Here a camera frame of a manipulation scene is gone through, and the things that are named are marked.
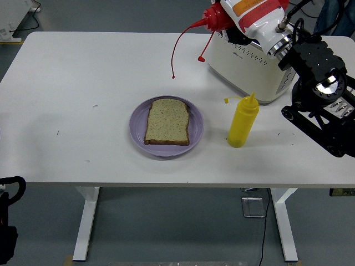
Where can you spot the slice of bread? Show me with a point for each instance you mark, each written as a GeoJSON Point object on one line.
{"type": "Point", "coordinates": [167, 122]}

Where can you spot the purple round plate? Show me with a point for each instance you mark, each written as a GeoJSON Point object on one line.
{"type": "Point", "coordinates": [194, 110]}

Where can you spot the white table leg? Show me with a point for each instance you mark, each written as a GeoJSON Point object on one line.
{"type": "Point", "coordinates": [86, 221]}
{"type": "Point", "coordinates": [285, 221]}

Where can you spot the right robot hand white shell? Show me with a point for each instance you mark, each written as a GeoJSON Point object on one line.
{"type": "Point", "coordinates": [258, 25]}

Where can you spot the cream two-slot toaster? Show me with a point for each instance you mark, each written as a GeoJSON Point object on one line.
{"type": "Point", "coordinates": [249, 72]}

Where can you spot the yellow squeeze bottle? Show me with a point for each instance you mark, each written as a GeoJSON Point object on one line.
{"type": "Point", "coordinates": [242, 122]}

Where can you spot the metal floor socket plate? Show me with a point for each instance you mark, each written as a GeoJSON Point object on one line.
{"type": "Point", "coordinates": [253, 207]}

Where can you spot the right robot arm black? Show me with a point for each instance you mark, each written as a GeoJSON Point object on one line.
{"type": "Point", "coordinates": [316, 63]}

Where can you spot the table height control panel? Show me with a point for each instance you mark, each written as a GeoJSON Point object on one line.
{"type": "Point", "coordinates": [342, 192]}

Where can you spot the red squeeze bottle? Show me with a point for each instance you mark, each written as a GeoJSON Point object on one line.
{"type": "Point", "coordinates": [219, 16]}

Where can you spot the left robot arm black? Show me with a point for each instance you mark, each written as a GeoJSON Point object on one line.
{"type": "Point", "coordinates": [7, 221]}

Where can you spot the white equipment housing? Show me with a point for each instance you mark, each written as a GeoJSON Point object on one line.
{"type": "Point", "coordinates": [14, 16]}

